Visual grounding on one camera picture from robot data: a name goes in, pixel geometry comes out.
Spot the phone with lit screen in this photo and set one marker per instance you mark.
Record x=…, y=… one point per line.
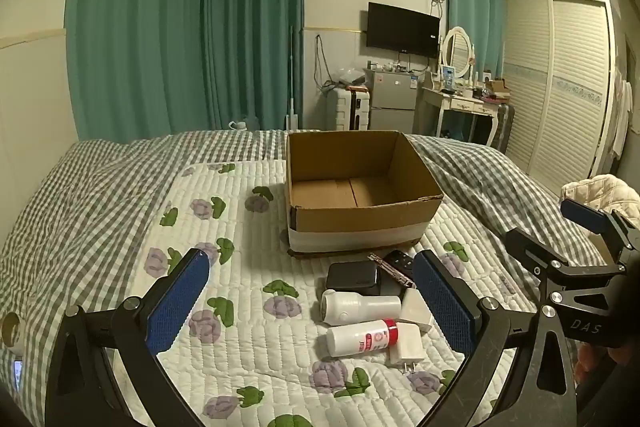
x=18, y=374

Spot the floral quilted mat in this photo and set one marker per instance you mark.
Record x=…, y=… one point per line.
x=250, y=257

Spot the white cylindrical device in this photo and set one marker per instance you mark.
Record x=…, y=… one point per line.
x=360, y=307

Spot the white hanging towel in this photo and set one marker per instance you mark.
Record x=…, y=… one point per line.
x=622, y=107

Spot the cream quilted jacket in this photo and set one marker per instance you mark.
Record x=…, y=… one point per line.
x=600, y=192

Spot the black remote control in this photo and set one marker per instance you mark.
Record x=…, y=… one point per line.
x=400, y=263

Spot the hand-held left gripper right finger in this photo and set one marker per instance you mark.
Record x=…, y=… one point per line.
x=445, y=307

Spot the white bottle with red cap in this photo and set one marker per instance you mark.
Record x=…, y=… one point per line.
x=350, y=338

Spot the black wall television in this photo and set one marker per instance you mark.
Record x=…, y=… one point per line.
x=402, y=29

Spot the blue white carton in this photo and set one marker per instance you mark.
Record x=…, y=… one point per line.
x=448, y=78

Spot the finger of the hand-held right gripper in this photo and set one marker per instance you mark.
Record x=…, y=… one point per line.
x=530, y=249
x=582, y=213

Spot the cardboard box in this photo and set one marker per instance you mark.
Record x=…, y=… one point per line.
x=350, y=219

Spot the clear water jug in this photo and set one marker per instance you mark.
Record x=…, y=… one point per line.
x=238, y=125

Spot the grey small fridge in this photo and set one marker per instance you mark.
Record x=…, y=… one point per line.
x=392, y=99

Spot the clear plastic bag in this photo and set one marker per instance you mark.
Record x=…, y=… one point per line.
x=350, y=78

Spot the black power bank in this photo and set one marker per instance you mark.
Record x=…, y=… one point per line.
x=350, y=278

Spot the teal curtain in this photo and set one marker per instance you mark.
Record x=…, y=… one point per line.
x=255, y=32
x=135, y=32
x=475, y=17

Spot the white louvred wardrobe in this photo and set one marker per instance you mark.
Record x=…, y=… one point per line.
x=560, y=92

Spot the person's right hand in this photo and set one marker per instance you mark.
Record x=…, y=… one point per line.
x=590, y=364

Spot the white ribbed suitcase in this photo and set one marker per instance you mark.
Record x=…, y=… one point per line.
x=340, y=109

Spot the white power adapter block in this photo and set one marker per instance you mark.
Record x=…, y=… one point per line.
x=416, y=309

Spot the white oval mirror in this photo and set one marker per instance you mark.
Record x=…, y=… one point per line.
x=457, y=52

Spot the small brown box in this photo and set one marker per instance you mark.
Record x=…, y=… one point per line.
x=496, y=88

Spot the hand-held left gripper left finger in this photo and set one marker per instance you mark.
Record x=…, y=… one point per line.
x=180, y=302

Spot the white dressing table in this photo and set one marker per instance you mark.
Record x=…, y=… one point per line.
x=465, y=104

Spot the white plug charger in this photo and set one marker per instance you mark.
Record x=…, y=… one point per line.
x=407, y=347

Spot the red patterned case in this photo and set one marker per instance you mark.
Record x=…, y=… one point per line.
x=387, y=270

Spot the white mop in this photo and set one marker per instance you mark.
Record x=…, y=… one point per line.
x=292, y=82

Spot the white cup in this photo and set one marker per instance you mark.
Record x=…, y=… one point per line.
x=12, y=334

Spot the grey checked duvet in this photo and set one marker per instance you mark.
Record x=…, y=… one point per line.
x=75, y=207

